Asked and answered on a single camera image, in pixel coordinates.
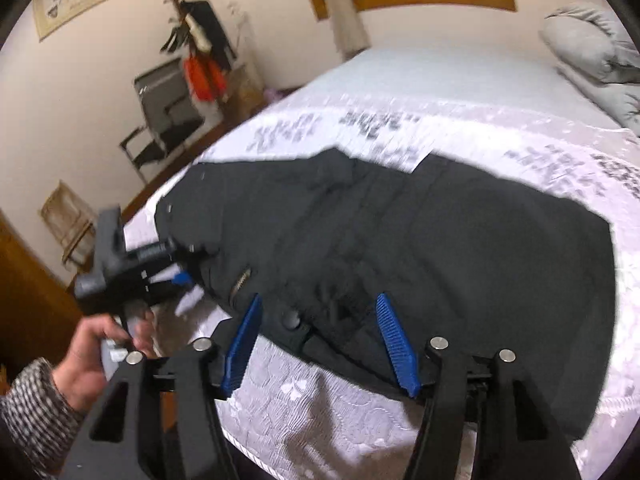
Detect grey pillows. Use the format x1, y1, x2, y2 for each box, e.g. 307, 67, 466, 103
538, 2, 640, 136

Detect small wooden chair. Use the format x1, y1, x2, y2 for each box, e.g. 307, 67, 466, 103
40, 180, 97, 268

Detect person's left hand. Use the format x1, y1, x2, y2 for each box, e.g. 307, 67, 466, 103
52, 310, 158, 413

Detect black metal chair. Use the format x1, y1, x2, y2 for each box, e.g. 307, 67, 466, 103
119, 58, 216, 181

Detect wooden coat rack with clothes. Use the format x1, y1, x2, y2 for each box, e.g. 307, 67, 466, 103
160, 0, 238, 103

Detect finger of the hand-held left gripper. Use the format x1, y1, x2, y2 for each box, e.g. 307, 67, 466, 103
145, 271, 193, 306
142, 237, 221, 273

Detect brown wooden cabinet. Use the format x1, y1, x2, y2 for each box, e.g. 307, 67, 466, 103
0, 210, 83, 381

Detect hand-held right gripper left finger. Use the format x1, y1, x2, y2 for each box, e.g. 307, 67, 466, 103
65, 293, 264, 480

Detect beige tied curtain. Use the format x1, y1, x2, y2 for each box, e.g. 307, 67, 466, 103
307, 0, 371, 61

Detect bed with patterned cover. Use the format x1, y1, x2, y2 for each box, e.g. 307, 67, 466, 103
97, 46, 640, 480

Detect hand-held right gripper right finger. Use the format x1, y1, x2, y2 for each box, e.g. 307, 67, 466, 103
375, 293, 583, 480

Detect person's left forearm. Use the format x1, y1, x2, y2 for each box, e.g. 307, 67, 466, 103
0, 357, 83, 473

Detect black pants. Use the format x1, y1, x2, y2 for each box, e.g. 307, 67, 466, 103
154, 147, 617, 441

